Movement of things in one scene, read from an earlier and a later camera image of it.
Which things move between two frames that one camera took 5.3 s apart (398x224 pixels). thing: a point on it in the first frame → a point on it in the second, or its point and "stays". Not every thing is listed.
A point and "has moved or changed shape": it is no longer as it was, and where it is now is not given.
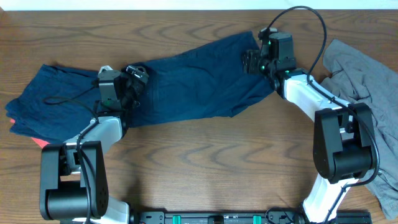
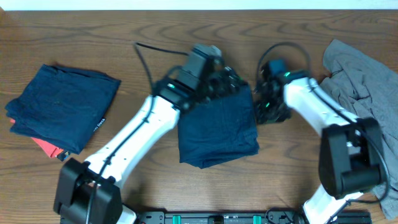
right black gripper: (249, 65) → (263, 117)
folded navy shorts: (56, 105) stays
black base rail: (236, 216) stays
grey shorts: (355, 78) stays
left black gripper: (137, 88) → (226, 87)
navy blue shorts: (206, 81) has moved or changed shape
